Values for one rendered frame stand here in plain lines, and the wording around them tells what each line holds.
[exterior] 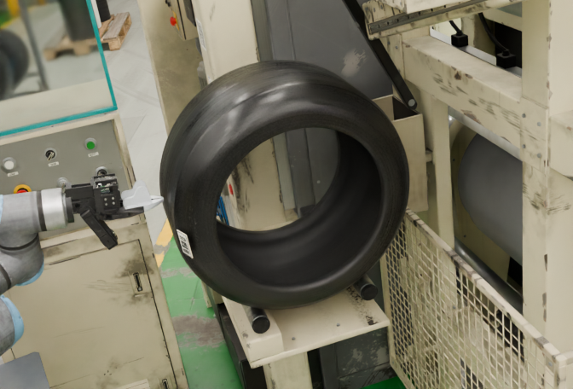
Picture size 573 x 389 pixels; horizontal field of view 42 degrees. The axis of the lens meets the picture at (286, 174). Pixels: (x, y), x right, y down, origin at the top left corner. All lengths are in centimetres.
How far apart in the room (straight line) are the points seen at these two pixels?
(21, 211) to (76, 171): 71
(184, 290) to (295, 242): 170
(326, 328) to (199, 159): 60
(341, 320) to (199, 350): 141
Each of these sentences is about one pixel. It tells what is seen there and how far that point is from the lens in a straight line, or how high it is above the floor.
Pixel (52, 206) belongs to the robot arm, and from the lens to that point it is 166.
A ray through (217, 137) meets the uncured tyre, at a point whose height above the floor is 139.
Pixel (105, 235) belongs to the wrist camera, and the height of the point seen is 120.
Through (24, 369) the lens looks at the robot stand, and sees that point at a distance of 244.
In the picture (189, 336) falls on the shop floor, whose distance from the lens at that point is 336.
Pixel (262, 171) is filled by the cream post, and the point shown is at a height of 112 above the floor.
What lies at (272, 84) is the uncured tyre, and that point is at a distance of 161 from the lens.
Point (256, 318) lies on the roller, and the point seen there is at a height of 92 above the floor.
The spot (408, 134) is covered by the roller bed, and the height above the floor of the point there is 115.
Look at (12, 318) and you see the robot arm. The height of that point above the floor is 85.
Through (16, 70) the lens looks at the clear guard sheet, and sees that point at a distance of 224.
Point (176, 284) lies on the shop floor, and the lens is 373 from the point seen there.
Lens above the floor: 198
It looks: 25 degrees down
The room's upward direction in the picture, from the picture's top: 9 degrees counter-clockwise
